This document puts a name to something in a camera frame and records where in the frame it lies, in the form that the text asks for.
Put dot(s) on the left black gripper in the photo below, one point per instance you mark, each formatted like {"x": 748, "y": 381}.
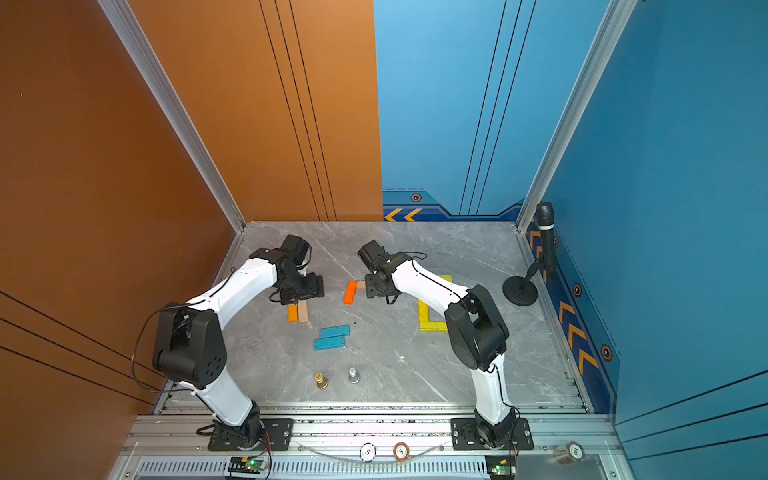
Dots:
{"x": 316, "y": 289}

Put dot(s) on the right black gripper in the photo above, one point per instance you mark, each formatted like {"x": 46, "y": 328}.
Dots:
{"x": 370, "y": 290}

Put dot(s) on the pale cream wooden block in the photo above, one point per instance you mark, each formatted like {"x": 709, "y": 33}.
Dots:
{"x": 303, "y": 313}

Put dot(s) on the amber orange block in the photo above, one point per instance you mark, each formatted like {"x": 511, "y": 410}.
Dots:
{"x": 292, "y": 313}

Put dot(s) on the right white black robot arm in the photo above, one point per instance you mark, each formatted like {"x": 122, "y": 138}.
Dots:
{"x": 477, "y": 332}

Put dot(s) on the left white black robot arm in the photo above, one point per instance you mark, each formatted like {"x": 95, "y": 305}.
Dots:
{"x": 190, "y": 348}

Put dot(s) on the silver weight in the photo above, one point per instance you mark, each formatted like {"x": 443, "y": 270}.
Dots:
{"x": 353, "y": 375}

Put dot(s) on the brass weight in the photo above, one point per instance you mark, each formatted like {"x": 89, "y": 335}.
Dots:
{"x": 320, "y": 380}

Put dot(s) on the white round dial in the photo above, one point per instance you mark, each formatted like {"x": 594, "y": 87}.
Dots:
{"x": 367, "y": 452}

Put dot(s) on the copper round dial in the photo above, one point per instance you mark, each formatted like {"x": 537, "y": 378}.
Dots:
{"x": 401, "y": 452}

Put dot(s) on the left green circuit board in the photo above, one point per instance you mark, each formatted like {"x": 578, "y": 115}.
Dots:
{"x": 240, "y": 467}

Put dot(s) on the green circuit board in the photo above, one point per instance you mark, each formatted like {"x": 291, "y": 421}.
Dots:
{"x": 499, "y": 468}
{"x": 240, "y": 467}

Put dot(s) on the black microphone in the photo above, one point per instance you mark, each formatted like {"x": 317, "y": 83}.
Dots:
{"x": 545, "y": 217}

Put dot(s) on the right green circuit board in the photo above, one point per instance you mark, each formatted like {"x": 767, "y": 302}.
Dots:
{"x": 499, "y": 468}

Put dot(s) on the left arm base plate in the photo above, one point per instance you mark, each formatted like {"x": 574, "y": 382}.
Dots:
{"x": 271, "y": 433}

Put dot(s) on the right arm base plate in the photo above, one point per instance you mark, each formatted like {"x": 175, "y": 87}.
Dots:
{"x": 465, "y": 436}

